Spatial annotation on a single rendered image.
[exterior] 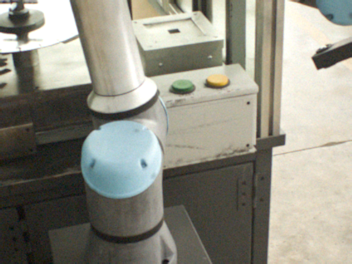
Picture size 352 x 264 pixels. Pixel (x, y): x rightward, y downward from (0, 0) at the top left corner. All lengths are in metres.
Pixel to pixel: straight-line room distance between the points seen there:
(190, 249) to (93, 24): 0.41
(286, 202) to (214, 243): 0.96
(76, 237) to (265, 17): 0.54
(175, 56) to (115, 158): 0.56
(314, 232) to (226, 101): 1.15
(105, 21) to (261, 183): 0.65
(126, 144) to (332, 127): 2.05
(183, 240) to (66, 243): 0.20
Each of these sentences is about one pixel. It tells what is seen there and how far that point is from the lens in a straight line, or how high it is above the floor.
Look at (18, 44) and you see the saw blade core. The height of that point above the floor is 0.95.
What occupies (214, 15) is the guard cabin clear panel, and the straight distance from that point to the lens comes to 1.72.
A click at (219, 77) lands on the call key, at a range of 1.36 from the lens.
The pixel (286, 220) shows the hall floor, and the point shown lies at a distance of 2.46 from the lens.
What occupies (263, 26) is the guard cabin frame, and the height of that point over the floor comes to 1.00.
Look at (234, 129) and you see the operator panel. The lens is 1.38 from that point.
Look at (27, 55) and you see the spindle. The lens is 1.59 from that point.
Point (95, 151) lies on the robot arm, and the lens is 1.02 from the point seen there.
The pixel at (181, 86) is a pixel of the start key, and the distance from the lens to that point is 1.33.
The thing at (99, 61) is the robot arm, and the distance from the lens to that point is 1.08.
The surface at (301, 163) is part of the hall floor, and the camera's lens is 2.76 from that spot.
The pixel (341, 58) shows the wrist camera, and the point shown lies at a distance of 1.13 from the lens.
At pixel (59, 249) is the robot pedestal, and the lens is 1.21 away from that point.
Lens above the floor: 1.51
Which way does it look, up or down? 31 degrees down
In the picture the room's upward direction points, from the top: 2 degrees counter-clockwise
